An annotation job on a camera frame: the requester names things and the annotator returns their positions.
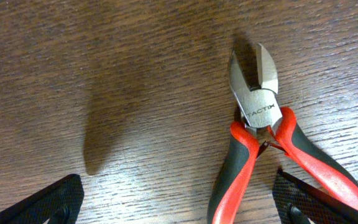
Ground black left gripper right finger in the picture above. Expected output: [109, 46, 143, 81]
[272, 169, 358, 224]

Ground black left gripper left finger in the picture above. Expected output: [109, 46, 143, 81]
[0, 174, 85, 224]

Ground red handled cutting pliers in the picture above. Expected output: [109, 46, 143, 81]
[206, 42, 358, 224]

